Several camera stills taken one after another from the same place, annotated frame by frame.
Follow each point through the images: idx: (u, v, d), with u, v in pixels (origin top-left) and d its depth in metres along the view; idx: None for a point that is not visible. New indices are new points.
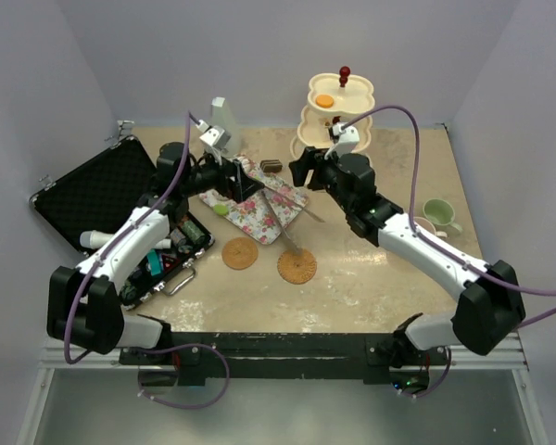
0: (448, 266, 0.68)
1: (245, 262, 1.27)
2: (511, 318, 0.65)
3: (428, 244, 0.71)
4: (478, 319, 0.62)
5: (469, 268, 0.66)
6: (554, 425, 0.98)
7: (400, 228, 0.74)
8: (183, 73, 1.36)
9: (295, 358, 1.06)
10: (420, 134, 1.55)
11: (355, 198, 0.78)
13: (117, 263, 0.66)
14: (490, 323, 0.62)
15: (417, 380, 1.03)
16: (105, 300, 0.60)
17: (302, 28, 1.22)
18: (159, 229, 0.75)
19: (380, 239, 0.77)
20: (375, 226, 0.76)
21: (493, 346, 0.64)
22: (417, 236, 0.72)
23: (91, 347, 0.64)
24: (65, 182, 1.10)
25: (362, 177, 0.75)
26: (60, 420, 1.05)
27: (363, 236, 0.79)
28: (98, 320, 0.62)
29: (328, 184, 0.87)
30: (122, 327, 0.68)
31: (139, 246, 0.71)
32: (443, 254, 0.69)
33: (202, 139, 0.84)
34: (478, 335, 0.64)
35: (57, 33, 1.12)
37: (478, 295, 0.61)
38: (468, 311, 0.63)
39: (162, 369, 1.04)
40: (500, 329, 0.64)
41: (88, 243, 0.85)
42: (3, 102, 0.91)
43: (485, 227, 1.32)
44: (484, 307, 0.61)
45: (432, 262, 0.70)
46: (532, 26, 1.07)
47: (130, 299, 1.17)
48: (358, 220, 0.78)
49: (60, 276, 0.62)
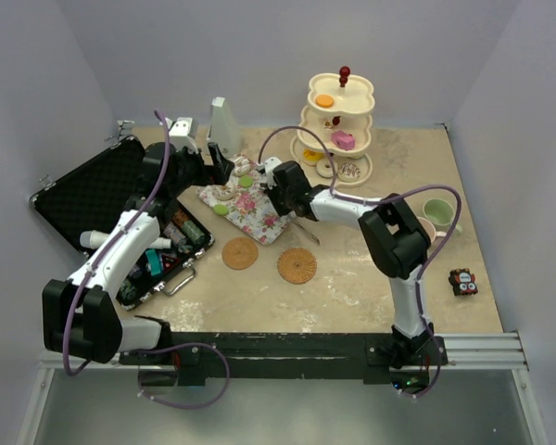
0: (354, 208, 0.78)
1: (245, 262, 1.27)
2: (413, 240, 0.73)
3: (339, 198, 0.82)
4: (377, 237, 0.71)
5: (368, 203, 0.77)
6: (554, 425, 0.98)
7: (323, 196, 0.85)
8: (183, 73, 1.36)
9: (295, 357, 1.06)
10: (420, 134, 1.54)
11: (288, 189, 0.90)
13: (109, 271, 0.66)
14: (387, 239, 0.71)
15: (416, 380, 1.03)
16: (100, 311, 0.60)
17: (302, 28, 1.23)
18: (150, 231, 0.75)
19: (317, 215, 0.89)
20: (308, 204, 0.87)
21: (401, 264, 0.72)
22: (334, 197, 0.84)
23: (91, 356, 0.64)
24: (66, 182, 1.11)
25: (287, 170, 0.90)
26: (60, 420, 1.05)
27: (306, 217, 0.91)
28: (95, 330, 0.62)
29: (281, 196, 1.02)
30: (120, 334, 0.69)
31: (131, 250, 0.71)
32: (350, 200, 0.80)
33: (175, 133, 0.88)
34: (385, 256, 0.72)
35: (57, 33, 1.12)
37: (370, 216, 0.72)
38: (369, 234, 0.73)
39: (162, 369, 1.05)
40: (402, 247, 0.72)
41: (88, 243, 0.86)
42: (4, 102, 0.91)
43: (485, 228, 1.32)
44: (376, 224, 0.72)
45: (345, 210, 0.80)
46: (531, 26, 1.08)
47: (130, 299, 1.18)
48: (296, 204, 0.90)
49: (53, 289, 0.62)
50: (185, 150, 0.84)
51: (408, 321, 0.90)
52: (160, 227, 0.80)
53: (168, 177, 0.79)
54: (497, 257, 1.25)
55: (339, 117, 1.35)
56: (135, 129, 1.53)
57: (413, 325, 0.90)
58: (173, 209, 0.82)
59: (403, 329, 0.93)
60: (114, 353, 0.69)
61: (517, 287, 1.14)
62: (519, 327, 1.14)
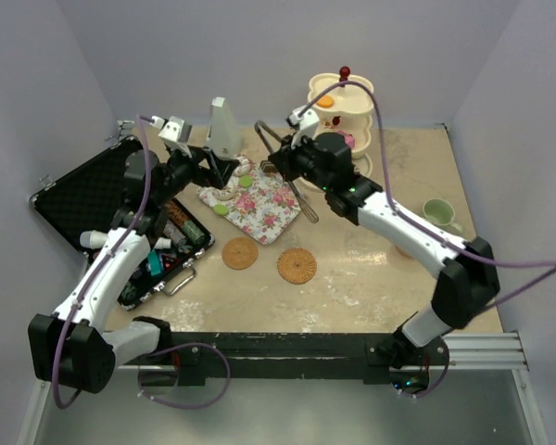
0: (427, 244, 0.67)
1: (245, 262, 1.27)
2: (487, 294, 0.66)
3: (405, 221, 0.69)
4: (456, 294, 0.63)
5: (448, 245, 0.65)
6: (554, 425, 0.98)
7: (381, 207, 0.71)
8: (183, 74, 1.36)
9: (295, 358, 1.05)
10: (420, 134, 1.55)
11: (333, 176, 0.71)
13: (96, 300, 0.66)
14: (466, 296, 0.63)
15: (417, 380, 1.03)
16: (88, 345, 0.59)
17: (302, 29, 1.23)
18: (138, 249, 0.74)
19: (360, 218, 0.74)
20: (353, 203, 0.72)
21: (469, 319, 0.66)
22: (397, 215, 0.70)
23: (83, 387, 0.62)
24: (65, 181, 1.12)
25: (340, 150, 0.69)
26: (60, 420, 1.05)
27: (343, 215, 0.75)
28: (84, 362, 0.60)
29: (304, 172, 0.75)
30: (111, 359, 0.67)
31: (119, 273, 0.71)
32: (423, 232, 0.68)
33: (163, 136, 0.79)
34: (455, 309, 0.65)
35: (57, 34, 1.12)
37: (455, 271, 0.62)
38: (447, 285, 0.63)
39: (162, 369, 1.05)
40: (476, 302, 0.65)
41: (88, 242, 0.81)
42: (4, 102, 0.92)
43: (485, 228, 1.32)
44: (461, 281, 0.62)
45: (412, 242, 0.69)
46: (531, 26, 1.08)
47: (130, 299, 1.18)
48: (336, 199, 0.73)
49: (38, 325, 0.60)
50: (176, 152, 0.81)
51: (423, 335, 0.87)
52: (150, 240, 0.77)
53: (154, 189, 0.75)
54: (498, 257, 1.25)
55: (339, 117, 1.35)
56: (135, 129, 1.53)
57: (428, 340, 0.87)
58: (164, 220, 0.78)
59: (416, 341, 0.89)
60: (108, 377, 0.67)
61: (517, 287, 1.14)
62: (519, 327, 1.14)
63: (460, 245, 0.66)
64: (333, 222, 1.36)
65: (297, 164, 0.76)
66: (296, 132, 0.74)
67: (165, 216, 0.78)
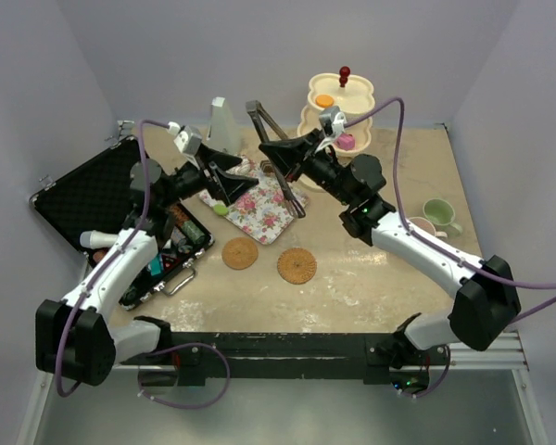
0: (443, 263, 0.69)
1: (246, 262, 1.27)
2: (506, 312, 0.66)
3: (419, 240, 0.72)
4: (475, 314, 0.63)
5: (465, 264, 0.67)
6: (554, 425, 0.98)
7: (394, 227, 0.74)
8: (183, 74, 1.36)
9: (295, 358, 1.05)
10: (420, 134, 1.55)
11: (357, 201, 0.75)
13: (104, 292, 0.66)
14: (486, 316, 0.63)
15: (417, 380, 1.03)
16: (94, 333, 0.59)
17: (302, 29, 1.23)
18: (147, 250, 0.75)
19: (373, 239, 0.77)
20: (369, 226, 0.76)
21: (491, 340, 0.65)
22: (410, 235, 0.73)
23: (82, 377, 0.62)
24: (65, 181, 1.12)
25: (375, 184, 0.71)
26: (60, 420, 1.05)
27: (356, 235, 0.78)
28: (88, 350, 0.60)
29: (322, 180, 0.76)
30: (112, 353, 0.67)
31: (128, 269, 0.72)
32: (438, 252, 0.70)
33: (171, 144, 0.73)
34: (476, 330, 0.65)
35: (57, 34, 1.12)
37: (473, 291, 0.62)
38: (466, 306, 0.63)
39: (162, 369, 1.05)
40: (495, 321, 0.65)
41: (88, 242, 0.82)
42: (4, 102, 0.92)
43: (485, 228, 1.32)
44: (480, 301, 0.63)
45: (428, 261, 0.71)
46: (531, 26, 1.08)
47: (130, 299, 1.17)
48: (351, 221, 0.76)
49: (45, 311, 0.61)
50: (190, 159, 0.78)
51: (423, 337, 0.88)
52: (158, 243, 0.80)
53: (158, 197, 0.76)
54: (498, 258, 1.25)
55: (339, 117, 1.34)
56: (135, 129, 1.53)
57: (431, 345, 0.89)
58: (172, 224, 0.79)
59: (418, 344, 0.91)
60: (107, 374, 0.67)
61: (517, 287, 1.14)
62: (519, 327, 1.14)
63: (476, 263, 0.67)
64: (333, 222, 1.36)
65: (321, 171, 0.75)
66: (328, 140, 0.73)
67: (173, 220, 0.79)
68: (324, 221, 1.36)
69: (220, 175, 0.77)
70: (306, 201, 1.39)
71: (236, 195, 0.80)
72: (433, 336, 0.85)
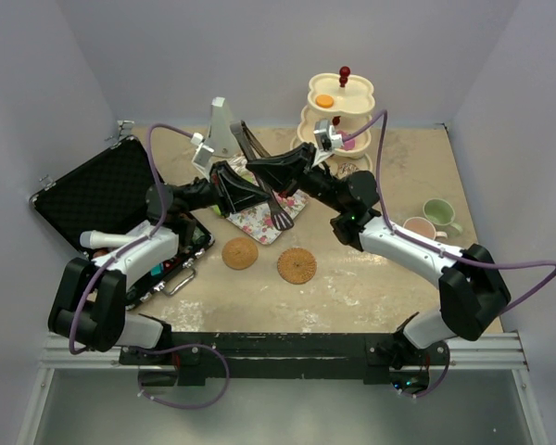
0: (426, 256, 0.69)
1: (245, 262, 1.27)
2: (498, 298, 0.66)
3: (403, 238, 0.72)
4: (461, 302, 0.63)
5: (446, 255, 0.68)
6: (554, 425, 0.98)
7: (378, 229, 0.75)
8: (183, 73, 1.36)
9: (295, 358, 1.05)
10: (419, 134, 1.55)
11: (349, 212, 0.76)
13: (129, 263, 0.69)
14: (473, 304, 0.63)
15: (417, 380, 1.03)
16: (114, 294, 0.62)
17: (302, 28, 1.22)
18: (170, 243, 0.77)
19: (363, 245, 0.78)
20: (357, 234, 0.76)
21: (482, 327, 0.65)
22: (395, 234, 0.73)
23: (91, 338, 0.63)
24: (65, 181, 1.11)
25: (370, 201, 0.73)
26: (60, 420, 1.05)
27: (346, 242, 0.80)
28: (103, 310, 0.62)
29: (318, 192, 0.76)
30: (122, 326, 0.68)
31: (151, 253, 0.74)
32: (421, 246, 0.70)
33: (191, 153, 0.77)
34: (465, 319, 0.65)
35: (57, 33, 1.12)
37: (454, 278, 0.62)
38: (450, 295, 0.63)
39: (162, 369, 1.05)
40: (485, 309, 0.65)
41: (88, 242, 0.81)
42: (4, 102, 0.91)
43: (485, 228, 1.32)
44: (463, 288, 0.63)
45: (412, 256, 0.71)
46: (532, 26, 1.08)
47: (130, 299, 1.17)
48: (342, 229, 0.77)
49: (74, 265, 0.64)
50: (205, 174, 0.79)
51: (422, 336, 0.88)
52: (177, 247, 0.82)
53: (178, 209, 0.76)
54: (497, 257, 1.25)
55: (339, 117, 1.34)
56: (135, 129, 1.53)
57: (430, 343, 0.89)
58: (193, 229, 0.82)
59: (418, 344, 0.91)
60: (110, 348, 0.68)
61: (516, 287, 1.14)
62: (519, 327, 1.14)
63: (457, 253, 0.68)
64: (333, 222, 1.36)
65: (315, 183, 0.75)
66: (323, 155, 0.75)
67: (194, 223, 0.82)
68: (324, 221, 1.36)
69: (225, 182, 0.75)
70: (305, 200, 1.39)
71: (240, 205, 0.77)
72: (432, 335, 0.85)
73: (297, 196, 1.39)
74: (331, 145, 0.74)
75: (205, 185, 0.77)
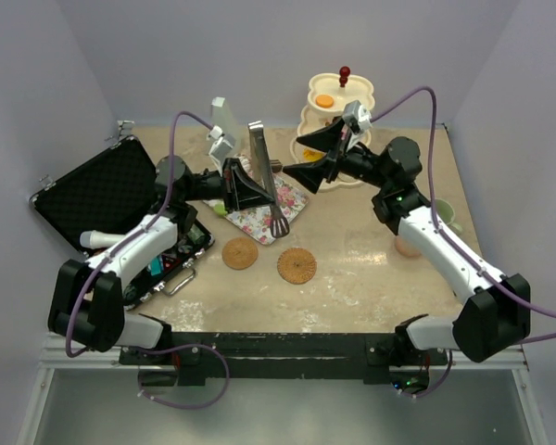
0: (462, 268, 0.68)
1: (245, 262, 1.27)
2: (515, 332, 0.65)
3: (445, 239, 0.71)
4: (482, 324, 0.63)
5: (484, 274, 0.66)
6: (553, 425, 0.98)
7: (423, 222, 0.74)
8: (183, 73, 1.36)
9: (295, 358, 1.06)
10: (419, 134, 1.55)
11: (390, 186, 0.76)
13: (124, 261, 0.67)
14: (492, 328, 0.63)
15: (417, 380, 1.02)
16: (109, 297, 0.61)
17: (302, 28, 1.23)
18: (169, 235, 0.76)
19: (399, 228, 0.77)
20: (398, 213, 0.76)
21: (490, 354, 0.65)
22: (438, 233, 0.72)
23: (90, 341, 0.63)
24: (65, 181, 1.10)
25: (410, 167, 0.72)
26: (59, 421, 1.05)
27: (383, 222, 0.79)
28: (100, 311, 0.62)
29: (360, 174, 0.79)
30: (120, 324, 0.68)
31: (148, 247, 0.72)
32: (461, 255, 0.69)
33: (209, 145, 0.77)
34: (477, 340, 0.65)
35: (56, 33, 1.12)
37: (485, 301, 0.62)
38: (474, 314, 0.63)
39: (162, 369, 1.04)
40: (499, 336, 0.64)
41: (88, 242, 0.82)
42: (4, 103, 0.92)
43: (486, 228, 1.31)
44: (490, 313, 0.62)
45: (448, 262, 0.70)
46: (532, 26, 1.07)
47: (130, 299, 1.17)
48: (382, 204, 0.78)
49: (69, 268, 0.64)
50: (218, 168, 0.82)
51: (423, 337, 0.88)
52: (177, 235, 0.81)
53: (183, 192, 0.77)
54: (498, 257, 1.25)
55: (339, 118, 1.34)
56: (135, 129, 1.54)
57: (429, 347, 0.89)
58: (193, 219, 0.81)
59: (418, 344, 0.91)
60: (111, 345, 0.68)
61: None
62: None
63: (497, 277, 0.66)
64: (334, 222, 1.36)
65: (356, 167, 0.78)
66: (356, 137, 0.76)
67: (195, 214, 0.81)
68: (324, 221, 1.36)
69: (237, 179, 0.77)
70: (306, 200, 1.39)
71: (246, 204, 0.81)
72: (434, 339, 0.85)
73: (297, 195, 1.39)
74: (360, 126, 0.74)
75: (215, 179, 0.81)
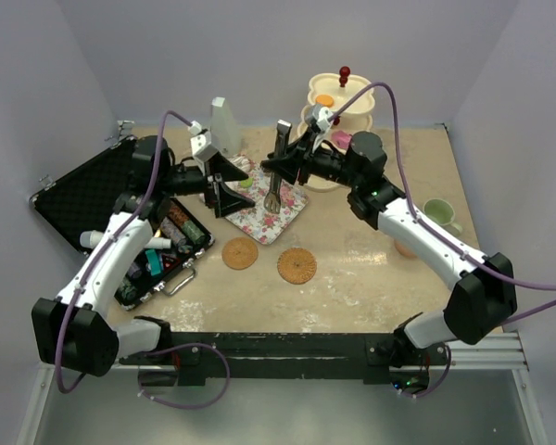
0: (446, 254, 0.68)
1: (246, 262, 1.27)
2: (503, 310, 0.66)
3: (425, 228, 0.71)
4: (471, 307, 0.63)
5: (467, 258, 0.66)
6: (553, 424, 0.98)
7: (400, 214, 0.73)
8: (183, 74, 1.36)
9: (295, 358, 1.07)
10: (419, 134, 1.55)
11: (360, 178, 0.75)
13: (98, 286, 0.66)
14: (481, 311, 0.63)
15: (417, 380, 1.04)
16: (92, 329, 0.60)
17: (301, 29, 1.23)
18: (142, 235, 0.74)
19: (379, 223, 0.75)
20: (375, 209, 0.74)
21: (483, 334, 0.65)
22: (417, 222, 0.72)
23: (87, 370, 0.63)
24: (65, 181, 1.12)
25: (376, 157, 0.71)
26: (59, 421, 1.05)
27: (362, 219, 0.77)
28: (88, 344, 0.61)
29: (330, 174, 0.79)
30: (115, 342, 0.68)
31: (121, 257, 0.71)
32: (441, 242, 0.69)
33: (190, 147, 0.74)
34: (469, 324, 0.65)
35: (57, 34, 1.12)
37: (473, 285, 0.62)
38: (462, 298, 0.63)
39: (162, 369, 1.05)
40: (490, 317, 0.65)
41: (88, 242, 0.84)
42: (4, 102, 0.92)
43: (485, 228, 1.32)
44: (477, 295, 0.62)
45: (431, 252, 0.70)
46: (532, 26, 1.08)
47: (130, 299, 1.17)
48: (358, 200, 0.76)
49: (41, 309, 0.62)
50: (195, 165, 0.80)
51: (423, 337, 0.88)
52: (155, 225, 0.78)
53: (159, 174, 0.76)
54: None
55: (338, 117, 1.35)
56: (135, 129, 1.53)
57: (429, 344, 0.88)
58: (168, 206, 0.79)
59: (417, 343, 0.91)
60: (110, 365, 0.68)
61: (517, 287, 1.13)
62: (519, 327, 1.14)
63: (479, 259, 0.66)
64: (333, 222, 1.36)
65: (325, 168, 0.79)
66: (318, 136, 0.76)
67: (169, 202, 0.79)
68: (323, 221, 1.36)
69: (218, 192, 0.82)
70: (306, 200, 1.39)
71: (228, 209, 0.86)
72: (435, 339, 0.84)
73: (297, 195, 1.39)
74: (320, 125, 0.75)
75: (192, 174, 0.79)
